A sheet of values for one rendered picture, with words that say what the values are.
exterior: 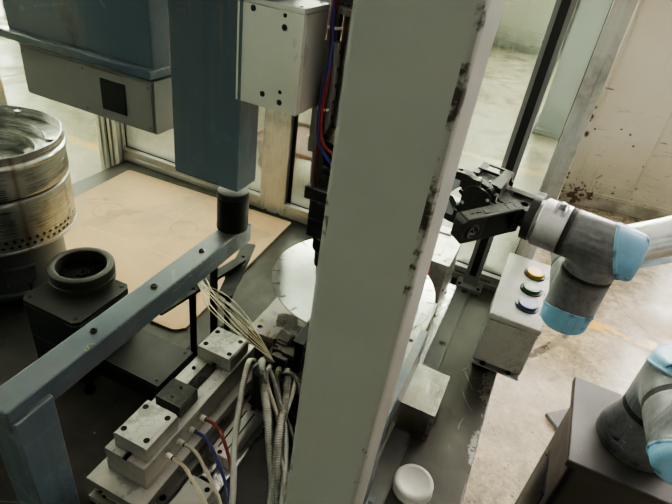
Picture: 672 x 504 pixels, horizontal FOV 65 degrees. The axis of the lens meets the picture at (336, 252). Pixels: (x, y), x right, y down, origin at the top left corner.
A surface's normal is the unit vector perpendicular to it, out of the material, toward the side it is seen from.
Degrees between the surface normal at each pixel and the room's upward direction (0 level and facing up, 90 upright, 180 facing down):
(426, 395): 0
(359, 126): 90
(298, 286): 0
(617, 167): 90
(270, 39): 90
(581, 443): 0
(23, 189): 90
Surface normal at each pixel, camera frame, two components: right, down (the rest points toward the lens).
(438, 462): 0.13, -0.82
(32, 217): 0.79, 0.42
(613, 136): -0.25, 0.53
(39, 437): 0.90, 0.33
